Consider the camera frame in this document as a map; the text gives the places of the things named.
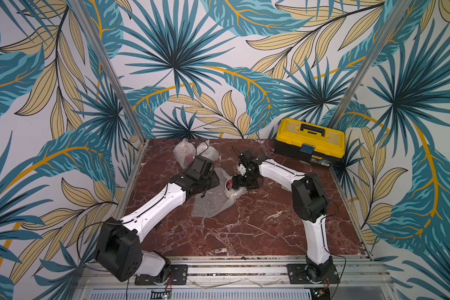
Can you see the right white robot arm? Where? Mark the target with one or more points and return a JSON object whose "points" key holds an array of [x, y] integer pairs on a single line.
{"points": [[309, 200]]}

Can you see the yellow black toolbox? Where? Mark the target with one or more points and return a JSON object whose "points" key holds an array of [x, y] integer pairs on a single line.
{"points": [[309, 142]]}

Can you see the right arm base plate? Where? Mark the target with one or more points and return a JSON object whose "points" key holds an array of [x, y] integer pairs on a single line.
{"points": [[304, 274]]}

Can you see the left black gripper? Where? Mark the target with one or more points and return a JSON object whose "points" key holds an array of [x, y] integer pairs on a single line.
{"points": [[214, 179]]}

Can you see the left aluminium frame post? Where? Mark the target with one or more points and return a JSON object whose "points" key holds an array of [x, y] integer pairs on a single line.
{"points": [[84, 19]]}

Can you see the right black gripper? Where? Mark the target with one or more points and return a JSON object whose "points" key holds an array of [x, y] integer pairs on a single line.
{"points": [[242, 179]]}

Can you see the aluminium frame post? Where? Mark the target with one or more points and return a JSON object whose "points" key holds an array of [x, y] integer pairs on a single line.
{"points": [[377, 46], [84, 19]]}

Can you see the front aluminium rail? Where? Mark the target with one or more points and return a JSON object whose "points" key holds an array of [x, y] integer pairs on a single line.
{"points": [[247, 278]]}

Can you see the right aluminium frame post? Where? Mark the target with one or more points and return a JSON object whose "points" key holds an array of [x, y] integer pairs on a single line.
{"points": [[377, 46]]}

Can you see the clear bubble wrap sheet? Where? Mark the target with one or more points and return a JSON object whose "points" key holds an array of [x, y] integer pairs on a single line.
{"points": [[184, 153], [217, 199], [206, 150]]}

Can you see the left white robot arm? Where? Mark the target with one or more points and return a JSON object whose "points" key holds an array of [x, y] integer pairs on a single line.
{"points": [[118, 247]]}

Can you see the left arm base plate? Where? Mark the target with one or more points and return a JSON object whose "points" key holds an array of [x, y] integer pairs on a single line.
{"points": [[172, 274]]}

